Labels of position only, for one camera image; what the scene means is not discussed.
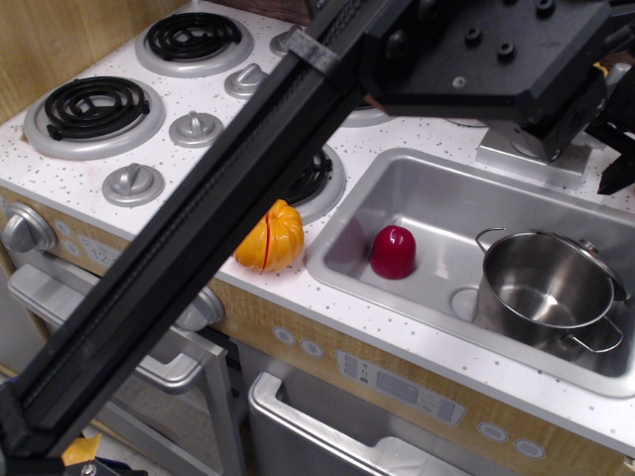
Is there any silver oven door handle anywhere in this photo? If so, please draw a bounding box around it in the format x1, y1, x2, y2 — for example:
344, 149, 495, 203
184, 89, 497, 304
8, 262, 228, 397

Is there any silver oven knob right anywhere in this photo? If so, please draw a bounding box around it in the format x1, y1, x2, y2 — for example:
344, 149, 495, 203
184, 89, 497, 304
175, 287, 225, 332

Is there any red toy cup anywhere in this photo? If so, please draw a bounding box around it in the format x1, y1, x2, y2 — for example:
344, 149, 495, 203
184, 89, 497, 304
370, 225, 417, 280

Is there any stove burner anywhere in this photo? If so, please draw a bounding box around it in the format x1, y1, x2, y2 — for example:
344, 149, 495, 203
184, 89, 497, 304
24, 76, 166, 161
341, 103, 393, 128
135, 12, 254, 78
282, 146, 345, 225

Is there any silver stove knob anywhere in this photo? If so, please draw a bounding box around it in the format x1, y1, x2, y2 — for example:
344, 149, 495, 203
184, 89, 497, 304
169, 111, 224, 149
224, 63, 269, 100
102, 163, 165, 207
269, 25, 303, 58

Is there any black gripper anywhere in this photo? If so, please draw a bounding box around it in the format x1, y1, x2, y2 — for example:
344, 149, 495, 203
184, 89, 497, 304
520, 66, 634, 194

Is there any silver faucet with lever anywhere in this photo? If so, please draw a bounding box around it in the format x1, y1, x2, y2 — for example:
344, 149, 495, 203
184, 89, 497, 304
474, 61, 634, 192

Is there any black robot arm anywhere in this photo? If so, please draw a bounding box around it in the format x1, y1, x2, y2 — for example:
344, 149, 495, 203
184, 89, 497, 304
1, 1, 634, 459

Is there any silver dishwasher door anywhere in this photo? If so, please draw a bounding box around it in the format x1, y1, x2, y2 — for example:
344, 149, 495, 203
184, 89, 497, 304
249, 372, 505, 475

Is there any front left stove burner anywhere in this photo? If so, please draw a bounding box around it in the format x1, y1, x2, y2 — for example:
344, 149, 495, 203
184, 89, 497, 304
24, 76, 166, 161

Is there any orange toy pumpkin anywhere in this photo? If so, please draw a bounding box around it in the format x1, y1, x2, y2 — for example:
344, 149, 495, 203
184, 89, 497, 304
233, 199, 305, 272

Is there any back right stove burner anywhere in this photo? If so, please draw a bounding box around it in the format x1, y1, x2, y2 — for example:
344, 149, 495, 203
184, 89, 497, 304
341, 103, 393, 128

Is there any yellow tape piece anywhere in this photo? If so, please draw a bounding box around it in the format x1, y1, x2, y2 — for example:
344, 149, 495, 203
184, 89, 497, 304
62, 433, 102, 467

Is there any silver sink basin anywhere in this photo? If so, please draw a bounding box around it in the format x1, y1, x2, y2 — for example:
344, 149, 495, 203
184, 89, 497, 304
307, 149, 634, 398

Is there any steel pot in sink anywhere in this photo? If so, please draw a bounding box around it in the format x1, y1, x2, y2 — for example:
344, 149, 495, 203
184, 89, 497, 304
473, 227, 628, 359

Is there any back left stove burner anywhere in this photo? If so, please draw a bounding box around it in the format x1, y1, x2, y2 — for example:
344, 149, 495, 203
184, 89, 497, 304
135, 12, 254, 78

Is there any silver stove knob back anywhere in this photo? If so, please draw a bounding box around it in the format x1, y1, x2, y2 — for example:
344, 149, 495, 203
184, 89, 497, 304
269, 25, 303, 58

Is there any silver oven knob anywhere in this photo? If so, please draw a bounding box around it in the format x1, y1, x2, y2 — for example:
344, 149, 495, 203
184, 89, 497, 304
2, 202, 58, 253
175, 287, 225, 332

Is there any front right stove burner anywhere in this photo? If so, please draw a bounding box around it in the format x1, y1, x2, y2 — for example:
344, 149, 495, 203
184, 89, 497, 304
282, 146, 345, 225

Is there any silver stove knob front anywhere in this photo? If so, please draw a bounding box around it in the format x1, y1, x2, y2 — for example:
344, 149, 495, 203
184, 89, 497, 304
102, 163, 165, 207

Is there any silver oven knob left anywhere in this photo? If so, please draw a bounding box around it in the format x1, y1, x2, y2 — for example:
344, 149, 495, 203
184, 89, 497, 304
2, 202, 58, 253

